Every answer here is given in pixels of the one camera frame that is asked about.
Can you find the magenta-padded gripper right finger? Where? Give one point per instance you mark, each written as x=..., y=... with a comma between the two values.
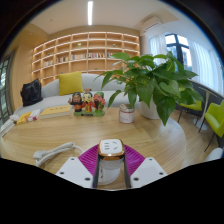
x=148, y=171

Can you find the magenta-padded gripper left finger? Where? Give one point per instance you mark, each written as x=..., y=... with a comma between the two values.
x=75, y=171

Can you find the white charger with gold rim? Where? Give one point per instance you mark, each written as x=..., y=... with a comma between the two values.
x=111, y=148

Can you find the small white and pink jar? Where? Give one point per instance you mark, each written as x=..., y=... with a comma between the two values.
x=126, y=115

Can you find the yellow book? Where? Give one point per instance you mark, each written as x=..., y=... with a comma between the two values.
x=56, y=111

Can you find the colourful three-figure figurine set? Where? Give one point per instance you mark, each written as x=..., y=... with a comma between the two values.
x=87, y=103

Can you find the white chair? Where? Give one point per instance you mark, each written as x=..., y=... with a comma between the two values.
x=216, y=155

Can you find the yellow and red booklet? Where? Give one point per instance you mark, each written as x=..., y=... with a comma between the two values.
x=26, y=117

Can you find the lime green armchair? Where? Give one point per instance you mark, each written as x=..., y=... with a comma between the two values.
x=193, y=106
x=216, y=118

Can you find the grey sofa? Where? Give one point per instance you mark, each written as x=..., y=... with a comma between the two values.
x=50, y=91

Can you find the yellow cushion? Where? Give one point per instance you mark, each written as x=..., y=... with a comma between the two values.
x=70, y=83

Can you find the black bag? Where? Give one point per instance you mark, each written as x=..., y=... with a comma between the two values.
x=31, y=93

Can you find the green potted plant, white pot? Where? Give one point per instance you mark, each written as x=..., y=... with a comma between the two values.
x=153, y=80

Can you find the dark-framed glass door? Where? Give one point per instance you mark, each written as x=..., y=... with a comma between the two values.
x=5, y=90

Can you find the white sheer curtain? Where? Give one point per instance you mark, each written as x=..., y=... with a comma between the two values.
x=157, y=46
x=206, y=66

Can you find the dark-framed window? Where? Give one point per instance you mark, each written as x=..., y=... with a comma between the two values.
x=178, y=46

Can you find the white air conditioner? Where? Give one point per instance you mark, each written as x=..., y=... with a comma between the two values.
x=152, y=24

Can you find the long ceiling light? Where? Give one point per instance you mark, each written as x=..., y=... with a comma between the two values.
x=90, y=13

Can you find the wooden wall shelf unit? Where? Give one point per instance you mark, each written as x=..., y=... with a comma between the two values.
x=76, y=50

